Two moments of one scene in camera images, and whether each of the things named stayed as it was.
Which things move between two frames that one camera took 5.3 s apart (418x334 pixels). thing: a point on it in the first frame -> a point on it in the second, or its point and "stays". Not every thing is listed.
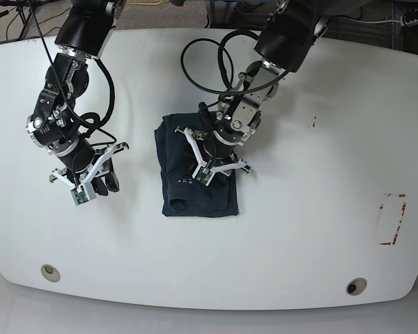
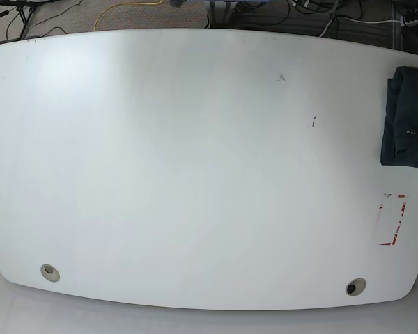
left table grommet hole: [50, 273] stays
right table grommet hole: [356, 286] stays
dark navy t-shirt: [182, 194] -> [407, 124]
